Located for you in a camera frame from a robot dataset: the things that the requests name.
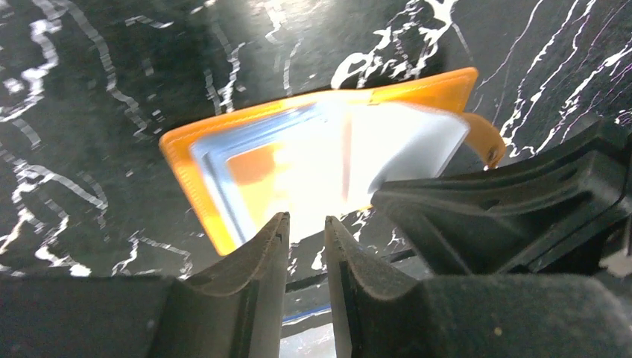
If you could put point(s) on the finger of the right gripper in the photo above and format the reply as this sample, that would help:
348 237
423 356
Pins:
552 213

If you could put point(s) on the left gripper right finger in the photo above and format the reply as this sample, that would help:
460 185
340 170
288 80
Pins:
379 311

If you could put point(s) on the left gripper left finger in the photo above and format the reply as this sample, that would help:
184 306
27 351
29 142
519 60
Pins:
231 309

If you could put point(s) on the orange leather card holder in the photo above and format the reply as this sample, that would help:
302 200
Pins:
322 153

